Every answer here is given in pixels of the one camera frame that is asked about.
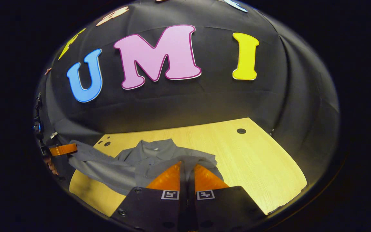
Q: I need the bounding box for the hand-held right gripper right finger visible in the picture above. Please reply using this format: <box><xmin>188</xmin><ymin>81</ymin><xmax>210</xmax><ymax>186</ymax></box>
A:
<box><xmin>189</xmin><ymin>163</ymin><xmax>267</xmax><ymax>232</ymax></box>

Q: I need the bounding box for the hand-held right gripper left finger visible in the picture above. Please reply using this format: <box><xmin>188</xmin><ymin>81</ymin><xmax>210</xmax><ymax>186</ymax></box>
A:
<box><xmin>110</xmin><ymin>161</ymin><xmax>186</xmax><ymax>232</ymax></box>

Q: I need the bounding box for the grey polo shirt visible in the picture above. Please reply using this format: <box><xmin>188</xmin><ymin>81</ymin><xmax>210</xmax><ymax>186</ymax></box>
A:
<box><xmin>68</xmin><ymin>139</ymin><xmax>224</xmax><ymax>196</ymax></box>

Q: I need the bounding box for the black backdrop cloth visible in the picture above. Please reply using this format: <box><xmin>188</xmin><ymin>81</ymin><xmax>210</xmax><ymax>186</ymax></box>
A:
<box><xmin>33</xmin><ymin>0</ymin><xmax>340</xmax><ymax>181</ymax></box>

